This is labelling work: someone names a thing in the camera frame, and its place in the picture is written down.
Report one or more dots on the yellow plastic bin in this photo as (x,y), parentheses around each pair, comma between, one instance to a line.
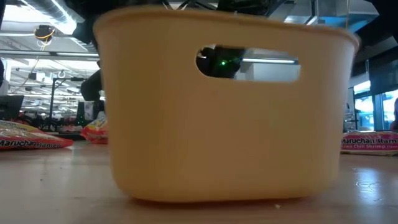
(217,140)

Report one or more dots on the black monitor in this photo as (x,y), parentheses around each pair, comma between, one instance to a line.
(11,107)

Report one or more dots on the grey ceiling rail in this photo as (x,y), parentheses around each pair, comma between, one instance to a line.
(31,53)

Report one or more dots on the orange chicken Maruchan noodle packet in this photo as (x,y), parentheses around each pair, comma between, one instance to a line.
(98,127)
(101,141)
(31,137)

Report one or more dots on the silver round ceiling duct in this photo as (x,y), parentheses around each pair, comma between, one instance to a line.
(46,12)

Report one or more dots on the white hanging cloth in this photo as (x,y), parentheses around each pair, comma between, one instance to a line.
(89,109)

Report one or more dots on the person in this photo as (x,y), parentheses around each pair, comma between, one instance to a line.
(395,118)

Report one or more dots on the black overhead camera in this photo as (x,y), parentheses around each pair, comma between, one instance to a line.
(43,32)

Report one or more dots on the lime chili shrimp noodle packet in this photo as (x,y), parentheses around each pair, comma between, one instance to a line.
(370,143)

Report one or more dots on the black metal stand frame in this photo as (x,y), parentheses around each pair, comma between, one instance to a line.
(74,79)

